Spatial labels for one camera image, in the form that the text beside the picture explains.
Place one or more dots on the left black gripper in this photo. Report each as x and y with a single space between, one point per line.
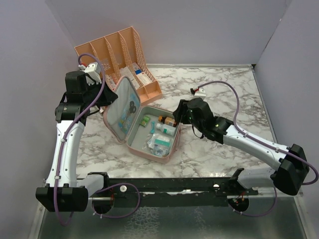
108 96

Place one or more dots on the blue tissue pack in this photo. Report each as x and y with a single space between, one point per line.
125 121

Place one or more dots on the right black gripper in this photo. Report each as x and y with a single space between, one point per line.
179 113

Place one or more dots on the teal bandage packet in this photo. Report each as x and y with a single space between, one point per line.
164 143

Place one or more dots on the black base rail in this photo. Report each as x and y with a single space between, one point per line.
169 192

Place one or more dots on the blue white medicine box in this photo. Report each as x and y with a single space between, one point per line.
142 76

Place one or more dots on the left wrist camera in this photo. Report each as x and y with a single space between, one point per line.
92 72

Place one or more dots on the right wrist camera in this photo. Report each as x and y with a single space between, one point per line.
198 92

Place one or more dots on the small teal strip packet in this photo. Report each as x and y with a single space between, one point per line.
153 124

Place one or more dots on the brown medicine bottle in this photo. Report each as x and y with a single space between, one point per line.
167 120

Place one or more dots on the red white medicine box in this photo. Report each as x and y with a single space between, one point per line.
112 81

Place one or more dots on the clear bandage bag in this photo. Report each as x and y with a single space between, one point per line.
160 151

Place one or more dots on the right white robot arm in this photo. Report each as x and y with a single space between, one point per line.
287 168

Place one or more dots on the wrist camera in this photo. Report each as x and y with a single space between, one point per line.
198 92
92 72

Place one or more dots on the small green box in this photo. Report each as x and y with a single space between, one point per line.
145 120

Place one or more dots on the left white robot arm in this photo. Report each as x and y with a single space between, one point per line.
62 191

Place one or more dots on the white plastic bottle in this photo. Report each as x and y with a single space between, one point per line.
166 129

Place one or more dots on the orange plastic file organizer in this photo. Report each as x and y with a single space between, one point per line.
121 49

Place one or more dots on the black handled scissors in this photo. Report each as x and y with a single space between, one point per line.
132 108

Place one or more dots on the pink medicine kit case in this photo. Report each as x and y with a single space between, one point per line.
131 123

